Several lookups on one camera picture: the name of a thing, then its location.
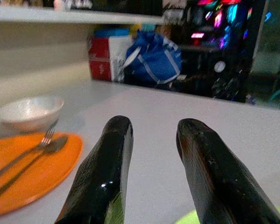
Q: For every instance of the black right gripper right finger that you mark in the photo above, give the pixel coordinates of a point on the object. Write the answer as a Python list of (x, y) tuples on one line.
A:
[(214, 177)]

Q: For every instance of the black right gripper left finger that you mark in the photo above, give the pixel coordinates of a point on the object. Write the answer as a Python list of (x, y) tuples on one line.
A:
[(105, 168)]

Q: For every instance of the lime green round plate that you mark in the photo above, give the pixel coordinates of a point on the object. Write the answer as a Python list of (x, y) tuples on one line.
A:
[(186, 219)]

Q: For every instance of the silver metal spoon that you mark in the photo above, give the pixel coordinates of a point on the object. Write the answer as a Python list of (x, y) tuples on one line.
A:
[(57, 143)]

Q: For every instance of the orange round plate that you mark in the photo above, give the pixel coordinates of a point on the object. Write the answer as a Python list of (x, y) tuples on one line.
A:
[(49, 172)]

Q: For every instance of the silver metal fork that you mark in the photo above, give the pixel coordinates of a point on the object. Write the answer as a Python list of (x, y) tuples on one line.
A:
[(46, 138)]

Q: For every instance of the white ceramic bowl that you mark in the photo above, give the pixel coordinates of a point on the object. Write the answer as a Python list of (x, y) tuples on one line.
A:
[(30, 109)]

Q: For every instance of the red and white cardboard box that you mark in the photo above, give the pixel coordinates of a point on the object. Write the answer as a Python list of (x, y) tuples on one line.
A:
[(100, 58)]

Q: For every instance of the blue flat box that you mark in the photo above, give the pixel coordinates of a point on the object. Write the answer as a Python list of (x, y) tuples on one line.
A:
[(112, 32)]

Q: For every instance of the black computer tower with lights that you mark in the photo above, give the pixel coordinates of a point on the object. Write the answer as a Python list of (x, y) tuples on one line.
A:
[(224, 35)]

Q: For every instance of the white counter shelf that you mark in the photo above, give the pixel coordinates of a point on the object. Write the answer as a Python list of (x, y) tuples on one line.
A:
[(72, 16)]

